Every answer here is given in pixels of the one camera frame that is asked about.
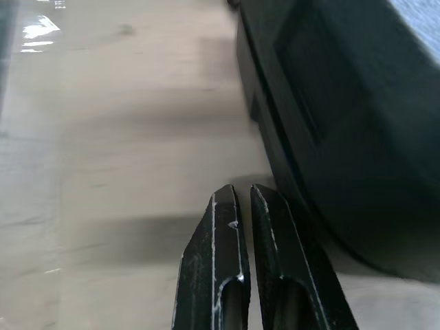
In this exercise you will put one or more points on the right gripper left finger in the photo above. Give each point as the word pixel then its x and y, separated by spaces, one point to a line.
pixel 206 268

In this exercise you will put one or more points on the black plastic tool case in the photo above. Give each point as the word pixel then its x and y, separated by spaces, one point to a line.
pixel 343 137

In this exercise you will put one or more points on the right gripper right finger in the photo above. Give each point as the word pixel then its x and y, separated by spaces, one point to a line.
pixel 292 275

